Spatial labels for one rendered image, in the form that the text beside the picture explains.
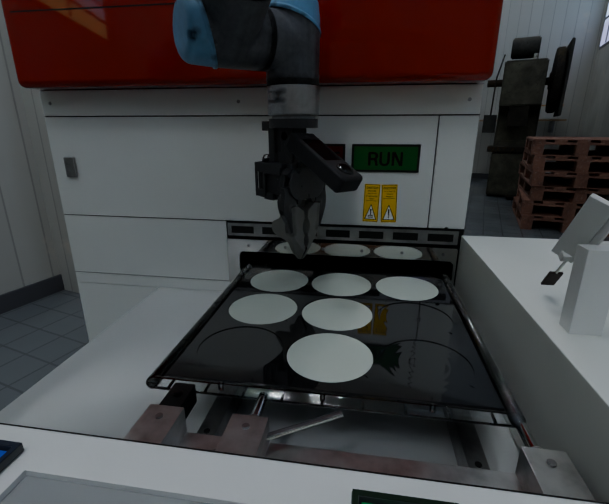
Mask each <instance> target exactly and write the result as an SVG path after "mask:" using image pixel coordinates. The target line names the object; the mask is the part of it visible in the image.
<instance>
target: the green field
mask: <svg viewBox="0 0 609 504"><path fill-rule="evenodd" d="M417 158H418V147H367V146H354V169H360V170H416V169H417Z"/></svg>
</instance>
